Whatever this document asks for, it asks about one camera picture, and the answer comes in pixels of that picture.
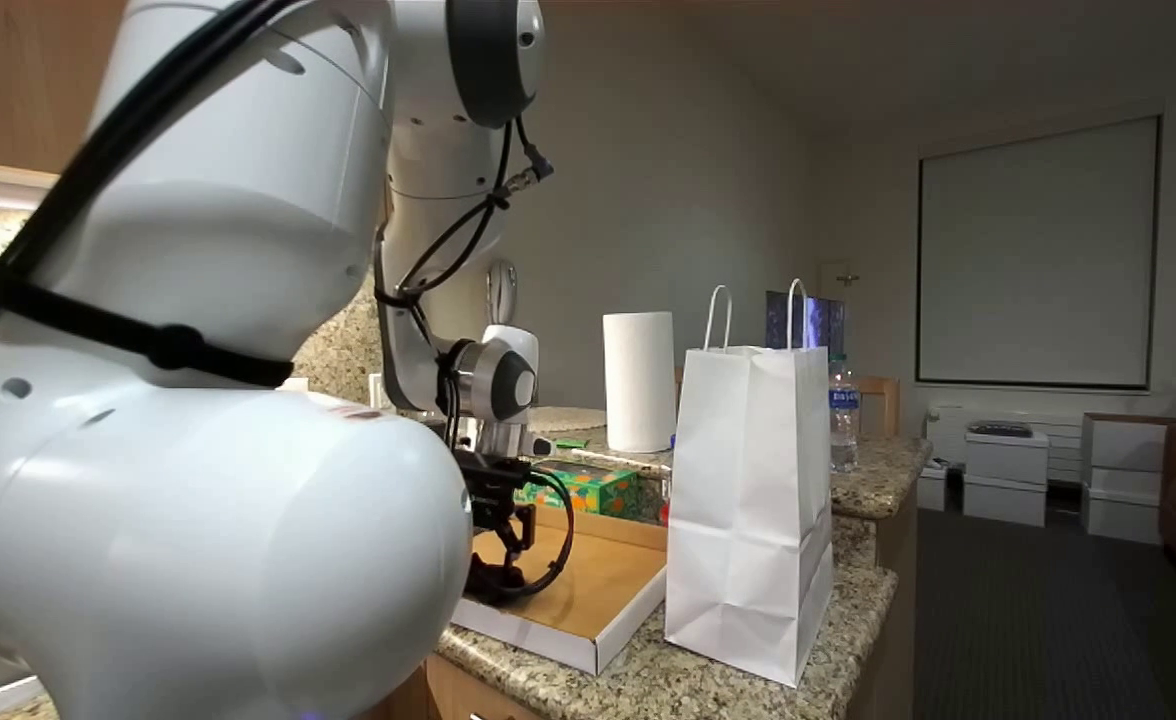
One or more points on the wooden lower cabinet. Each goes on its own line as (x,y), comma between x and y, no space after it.
(468,693)

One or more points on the clear water bottle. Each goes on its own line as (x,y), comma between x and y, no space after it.
(844,423)

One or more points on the round woven placemat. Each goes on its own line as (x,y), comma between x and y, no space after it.
(569,423)

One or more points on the wooden chair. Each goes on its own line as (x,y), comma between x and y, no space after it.
(880,407)

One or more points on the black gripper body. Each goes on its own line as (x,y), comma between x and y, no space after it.
(492,482)

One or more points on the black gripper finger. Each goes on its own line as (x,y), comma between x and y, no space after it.
(524,532)
(487,541)

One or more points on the white wall phone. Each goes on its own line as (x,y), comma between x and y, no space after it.
(498,294)

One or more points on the wooden upper cabinets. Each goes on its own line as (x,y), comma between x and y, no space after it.
(15,81)

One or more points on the small white storage box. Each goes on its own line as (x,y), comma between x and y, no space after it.
(935,490)

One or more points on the white paper bag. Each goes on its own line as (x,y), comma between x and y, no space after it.
(749,532)

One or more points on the white paper towel roll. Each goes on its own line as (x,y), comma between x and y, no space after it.
(638,384)

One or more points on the glowing blue monitor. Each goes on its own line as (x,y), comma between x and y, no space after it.
(822,324)

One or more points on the white roller screen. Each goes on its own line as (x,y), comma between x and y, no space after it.
(1038,253)

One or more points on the flat cardboard box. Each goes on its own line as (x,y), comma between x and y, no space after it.
(600,603)

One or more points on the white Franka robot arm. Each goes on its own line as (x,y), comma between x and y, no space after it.
(215,560)

